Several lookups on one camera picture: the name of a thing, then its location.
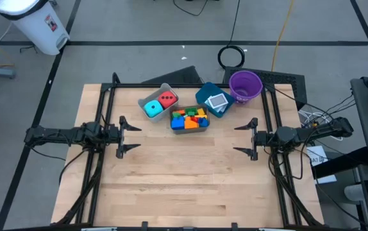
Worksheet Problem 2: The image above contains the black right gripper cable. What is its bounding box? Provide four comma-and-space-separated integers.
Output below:
267, 148, 304, 180

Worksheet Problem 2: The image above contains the light grey plastic bin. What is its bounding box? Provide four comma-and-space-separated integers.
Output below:
137, 82, 180, 124

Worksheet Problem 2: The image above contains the yellow hanging cable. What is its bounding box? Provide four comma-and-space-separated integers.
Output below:
270, 0, 296, 73

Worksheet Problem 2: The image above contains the red foam die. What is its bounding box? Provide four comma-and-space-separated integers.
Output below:
157, 90, 178, 110

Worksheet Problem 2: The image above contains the black metal table frame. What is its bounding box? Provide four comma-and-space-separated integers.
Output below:
54, 72, 324, 229

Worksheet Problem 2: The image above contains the black perforated computer case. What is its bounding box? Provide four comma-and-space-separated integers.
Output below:
222, 65, 308, 110

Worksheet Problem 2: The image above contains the white paper sheet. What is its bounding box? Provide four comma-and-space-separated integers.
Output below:
314, 174, 338, 185
306, 145, 330, 167

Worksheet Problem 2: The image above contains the purple monster face bucket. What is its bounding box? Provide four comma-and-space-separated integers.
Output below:
228, 70, 264, 105

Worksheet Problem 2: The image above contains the black hanging cable with coil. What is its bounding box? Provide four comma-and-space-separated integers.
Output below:
217, 0, 246, 69

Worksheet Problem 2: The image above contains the black bar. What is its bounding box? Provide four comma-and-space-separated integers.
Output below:
312, 146, 368, 179

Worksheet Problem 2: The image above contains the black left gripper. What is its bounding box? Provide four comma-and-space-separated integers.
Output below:
104, 115, 142, 160

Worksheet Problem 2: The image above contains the black flat panel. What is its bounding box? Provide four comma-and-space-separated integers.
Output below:
141, 65, 204, 86

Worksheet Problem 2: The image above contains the thin black floor cable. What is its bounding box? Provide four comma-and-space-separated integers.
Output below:
172, 0, 209, 17

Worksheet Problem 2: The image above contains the clear grey plastic bin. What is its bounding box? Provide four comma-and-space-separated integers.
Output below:
169, 104, 211, 135

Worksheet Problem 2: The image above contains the teal foam die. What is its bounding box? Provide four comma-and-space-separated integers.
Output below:
144, 99, 164, 119

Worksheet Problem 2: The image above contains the teal plastic bin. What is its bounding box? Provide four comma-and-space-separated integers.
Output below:
195, 81, 236, 119

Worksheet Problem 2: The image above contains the large blue building block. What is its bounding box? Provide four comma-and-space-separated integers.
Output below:
171, 115, 186, 130

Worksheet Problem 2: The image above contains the white trash can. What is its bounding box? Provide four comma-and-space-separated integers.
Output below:
0, 0, 71, 56

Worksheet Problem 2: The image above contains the white cable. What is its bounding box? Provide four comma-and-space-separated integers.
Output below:
298, 108, 344, 142

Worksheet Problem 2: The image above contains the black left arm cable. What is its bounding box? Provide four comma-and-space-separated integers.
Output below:
58, 148, 90, 186

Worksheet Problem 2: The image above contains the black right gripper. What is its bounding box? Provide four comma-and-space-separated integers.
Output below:
233, 117, 276, 162

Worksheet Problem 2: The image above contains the white framed playing card box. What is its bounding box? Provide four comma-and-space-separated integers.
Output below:
207, 92, 229, 109

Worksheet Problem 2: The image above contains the orange wedge building block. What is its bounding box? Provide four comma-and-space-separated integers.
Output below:
184, 116, 199, 130

